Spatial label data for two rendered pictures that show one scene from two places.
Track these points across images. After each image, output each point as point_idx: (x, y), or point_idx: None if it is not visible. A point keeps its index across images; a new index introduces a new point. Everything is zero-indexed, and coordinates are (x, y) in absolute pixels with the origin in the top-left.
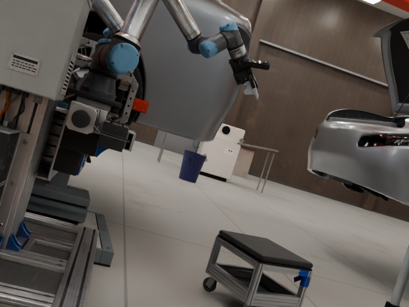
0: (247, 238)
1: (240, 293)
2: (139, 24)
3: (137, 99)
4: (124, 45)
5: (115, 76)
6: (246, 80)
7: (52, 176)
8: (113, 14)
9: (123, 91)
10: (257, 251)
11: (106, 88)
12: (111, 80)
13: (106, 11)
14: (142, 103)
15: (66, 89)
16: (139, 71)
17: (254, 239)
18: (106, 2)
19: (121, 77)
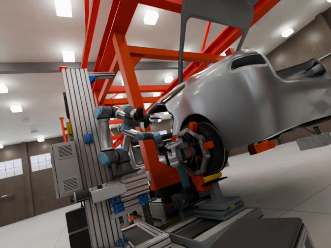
0: (249, 225)
1: None
2: (102, 141)
3: (203, 143)
4: (99, 154)
5: (121, 161)
6: None
7: (117, 216)
8: (132, 133)
9: (180, 149)
10: (211, 246)
11: (118, 169)
12: (120, 164)
13: (130, 134)
14: (205, 144)
15: (79, 187)
16: (205, 128)
17: (258, 225)
18: (129, 131)
19: (179, 142)
